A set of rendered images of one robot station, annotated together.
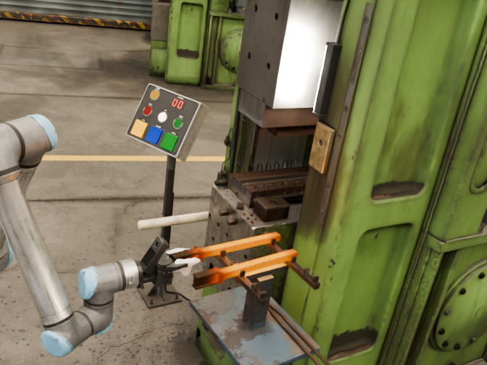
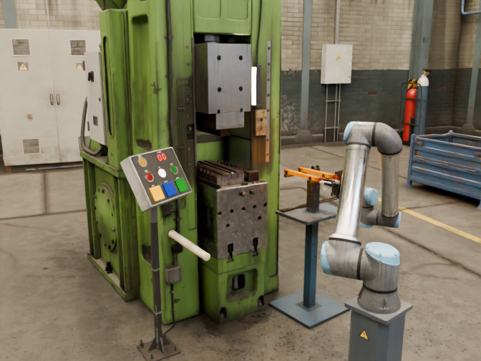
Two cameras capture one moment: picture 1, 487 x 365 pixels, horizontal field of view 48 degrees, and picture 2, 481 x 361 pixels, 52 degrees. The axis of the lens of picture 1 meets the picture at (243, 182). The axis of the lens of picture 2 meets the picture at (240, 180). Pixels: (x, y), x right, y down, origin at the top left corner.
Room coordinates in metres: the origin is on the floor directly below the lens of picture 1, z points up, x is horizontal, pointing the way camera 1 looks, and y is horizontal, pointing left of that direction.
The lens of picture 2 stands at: (2.06, 2.97, 1.68)
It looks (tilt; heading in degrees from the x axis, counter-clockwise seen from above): 14 degrees down; 269
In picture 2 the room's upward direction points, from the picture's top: straight up
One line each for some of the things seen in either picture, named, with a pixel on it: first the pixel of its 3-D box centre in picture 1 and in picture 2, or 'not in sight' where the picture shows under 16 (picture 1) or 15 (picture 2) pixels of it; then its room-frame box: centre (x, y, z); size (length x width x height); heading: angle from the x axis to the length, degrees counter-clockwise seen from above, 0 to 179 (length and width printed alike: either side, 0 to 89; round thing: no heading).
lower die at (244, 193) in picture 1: (280, 183); (213, 172); (2.18, -0.16, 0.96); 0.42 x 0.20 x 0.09; 122
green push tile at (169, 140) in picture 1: (169, 142); (180, 185); (2.34, 0.37, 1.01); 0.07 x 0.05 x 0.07; 57
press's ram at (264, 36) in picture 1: (312, 48); (218, 77); (2.14, -0.19, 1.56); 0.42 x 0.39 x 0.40; 122
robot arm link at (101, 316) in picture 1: (96, 312); (366, 215); (1.31, 0.39, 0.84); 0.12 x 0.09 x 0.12; 155
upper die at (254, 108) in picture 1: (295, 106); (212, 117); (2.18, -0.16, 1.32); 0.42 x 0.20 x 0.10; 122
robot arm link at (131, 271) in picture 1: (128, 274); not in sight; (1.37, 0.31, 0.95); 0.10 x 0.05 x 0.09; 36
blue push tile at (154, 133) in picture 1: (154, 135); (169, 189); (2.39, 0.45, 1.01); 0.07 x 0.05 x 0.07; 57
